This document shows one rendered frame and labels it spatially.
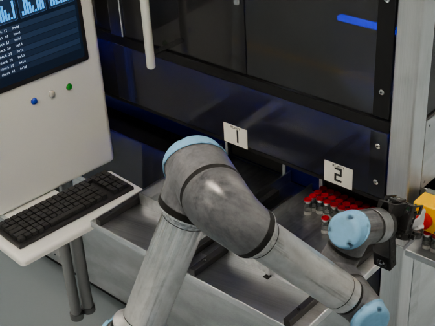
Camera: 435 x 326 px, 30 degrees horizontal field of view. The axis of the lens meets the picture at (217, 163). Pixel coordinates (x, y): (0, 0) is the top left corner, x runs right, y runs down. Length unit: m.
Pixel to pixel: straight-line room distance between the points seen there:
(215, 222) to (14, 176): 1.15
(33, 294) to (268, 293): 1.67
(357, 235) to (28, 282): 2.09
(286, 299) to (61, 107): 0.93
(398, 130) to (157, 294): 0.70
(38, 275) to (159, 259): 2.03
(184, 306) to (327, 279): 1.40
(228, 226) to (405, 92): 0.66
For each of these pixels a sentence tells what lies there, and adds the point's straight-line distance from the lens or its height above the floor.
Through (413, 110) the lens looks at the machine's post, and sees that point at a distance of 1.86.
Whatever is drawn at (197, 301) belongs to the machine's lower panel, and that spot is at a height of 0.31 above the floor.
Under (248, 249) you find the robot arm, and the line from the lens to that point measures 1.36.
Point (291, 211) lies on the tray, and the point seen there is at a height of 0.88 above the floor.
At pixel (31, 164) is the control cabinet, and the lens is 2.42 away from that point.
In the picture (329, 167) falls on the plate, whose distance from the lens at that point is 2.07.
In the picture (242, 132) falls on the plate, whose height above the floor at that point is 1.04.
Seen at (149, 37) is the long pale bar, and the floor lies 1.28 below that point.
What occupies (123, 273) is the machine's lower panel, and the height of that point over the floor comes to 0.24.
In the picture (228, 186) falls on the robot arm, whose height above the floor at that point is 1.38.
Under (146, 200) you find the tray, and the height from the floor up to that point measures 0.90.
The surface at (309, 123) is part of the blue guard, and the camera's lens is 2.05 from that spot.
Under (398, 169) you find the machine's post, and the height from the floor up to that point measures 1.10.
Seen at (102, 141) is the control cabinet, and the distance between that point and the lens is 2.55.
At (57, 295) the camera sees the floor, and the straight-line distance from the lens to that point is 3.38.
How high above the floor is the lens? 2.11
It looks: 31 degrees down
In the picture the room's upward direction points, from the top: 4 degrees counter-clockwise
